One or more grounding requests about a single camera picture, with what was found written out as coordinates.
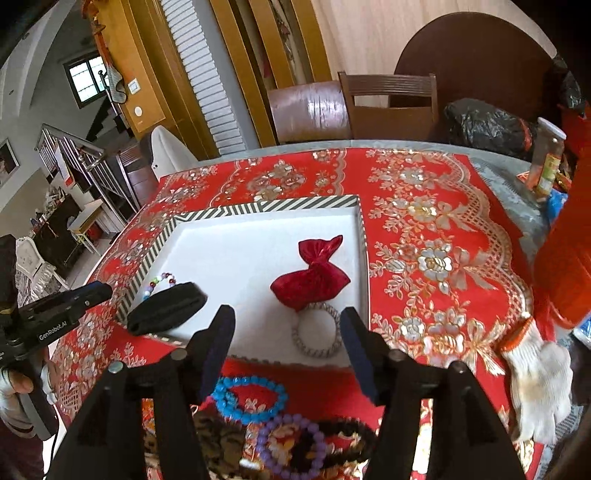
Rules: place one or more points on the dark round table top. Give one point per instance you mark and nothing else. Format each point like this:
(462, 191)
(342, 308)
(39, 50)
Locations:
(481, 56)

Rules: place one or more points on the left hand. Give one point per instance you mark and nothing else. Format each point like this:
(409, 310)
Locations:
(14, 384)

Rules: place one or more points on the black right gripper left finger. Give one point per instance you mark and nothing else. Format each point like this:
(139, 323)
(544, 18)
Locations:
(188, 377)

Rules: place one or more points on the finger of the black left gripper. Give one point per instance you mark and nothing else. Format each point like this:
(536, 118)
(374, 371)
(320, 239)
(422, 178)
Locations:
(53, 316)

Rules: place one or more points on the red velvet bow scrunchie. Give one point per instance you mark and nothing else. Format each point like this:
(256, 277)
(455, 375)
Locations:
(320, 282)

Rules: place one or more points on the red floral tablecloth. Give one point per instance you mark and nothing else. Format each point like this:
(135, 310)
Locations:
(446, 276)

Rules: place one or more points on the white ironing board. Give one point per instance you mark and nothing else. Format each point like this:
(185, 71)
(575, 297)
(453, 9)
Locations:
(169, 154)

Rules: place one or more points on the black fabric pouch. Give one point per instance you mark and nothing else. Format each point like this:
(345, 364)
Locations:
(166, 310)

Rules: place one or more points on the clear plastic jar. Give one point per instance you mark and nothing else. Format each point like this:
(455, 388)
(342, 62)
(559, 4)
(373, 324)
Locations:
(546, 159)

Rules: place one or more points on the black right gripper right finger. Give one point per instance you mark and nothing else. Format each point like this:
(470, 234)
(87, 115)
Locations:
(390, 379)

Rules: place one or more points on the striped white tray box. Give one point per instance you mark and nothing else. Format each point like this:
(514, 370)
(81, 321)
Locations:
(233, 253)

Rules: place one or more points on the white work glove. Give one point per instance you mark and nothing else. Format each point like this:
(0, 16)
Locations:
(540, 383)

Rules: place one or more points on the leopard print scrunchie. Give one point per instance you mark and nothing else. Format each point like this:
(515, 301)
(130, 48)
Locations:
(222, 443)

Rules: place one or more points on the black plastic bag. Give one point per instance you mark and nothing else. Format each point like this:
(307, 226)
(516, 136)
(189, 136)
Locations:
(476, 124)

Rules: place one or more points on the brown leather chair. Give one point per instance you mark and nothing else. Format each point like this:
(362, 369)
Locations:
(310, 112)

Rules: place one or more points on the wooden slatted chair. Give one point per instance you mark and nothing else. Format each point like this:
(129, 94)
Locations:
(391, 107)

